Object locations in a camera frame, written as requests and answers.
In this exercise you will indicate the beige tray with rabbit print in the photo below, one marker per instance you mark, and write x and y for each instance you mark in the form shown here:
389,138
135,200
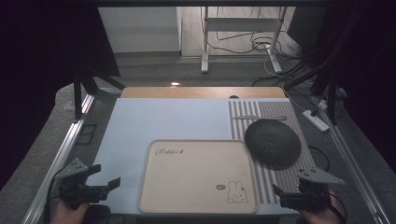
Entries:
199,177

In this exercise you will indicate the light blue table mat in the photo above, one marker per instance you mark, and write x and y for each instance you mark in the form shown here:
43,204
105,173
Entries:
162,121

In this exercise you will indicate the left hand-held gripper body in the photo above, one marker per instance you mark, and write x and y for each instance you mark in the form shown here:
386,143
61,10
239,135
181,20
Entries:
75,188

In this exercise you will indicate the white power strip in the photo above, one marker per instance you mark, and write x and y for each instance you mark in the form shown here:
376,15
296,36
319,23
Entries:
316,120

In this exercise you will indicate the person's right hand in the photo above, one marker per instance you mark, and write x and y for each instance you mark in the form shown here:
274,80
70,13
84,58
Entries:
324,216

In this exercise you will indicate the white desk frame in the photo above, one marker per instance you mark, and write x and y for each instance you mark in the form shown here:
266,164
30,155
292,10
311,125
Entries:
241,24

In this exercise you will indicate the dark round woven placemat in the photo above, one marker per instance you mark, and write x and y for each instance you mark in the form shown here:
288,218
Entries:
273,143

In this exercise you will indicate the thin flat grey stick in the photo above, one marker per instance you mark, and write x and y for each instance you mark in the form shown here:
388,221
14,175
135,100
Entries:
258,118

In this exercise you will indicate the aluminium rail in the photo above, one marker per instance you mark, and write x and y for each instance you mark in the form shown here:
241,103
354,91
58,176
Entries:
351,165
62,149

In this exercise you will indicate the person's left hand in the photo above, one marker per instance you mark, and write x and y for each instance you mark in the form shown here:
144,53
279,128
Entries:
66,214

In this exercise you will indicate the white cabinet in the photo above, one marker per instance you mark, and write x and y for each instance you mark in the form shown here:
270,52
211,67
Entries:
140,29

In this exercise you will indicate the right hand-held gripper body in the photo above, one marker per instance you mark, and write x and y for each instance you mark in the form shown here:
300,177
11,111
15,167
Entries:
311,196

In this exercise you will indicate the grey striped placemat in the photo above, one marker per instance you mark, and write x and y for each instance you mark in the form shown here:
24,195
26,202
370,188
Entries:
289,182

